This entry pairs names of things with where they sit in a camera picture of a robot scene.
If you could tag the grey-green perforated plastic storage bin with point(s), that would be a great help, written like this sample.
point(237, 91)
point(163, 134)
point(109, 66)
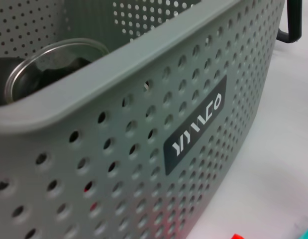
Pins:
point(168, 62)

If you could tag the teal square toy plate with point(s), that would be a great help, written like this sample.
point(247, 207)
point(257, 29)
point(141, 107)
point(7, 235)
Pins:
point(303, 235)

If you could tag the small red toy brick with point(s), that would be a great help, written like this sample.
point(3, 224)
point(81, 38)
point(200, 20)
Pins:
point(237, 236)

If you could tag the glass teacup with black sleeve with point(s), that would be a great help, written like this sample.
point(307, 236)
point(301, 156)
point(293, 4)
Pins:
point(56, 73)

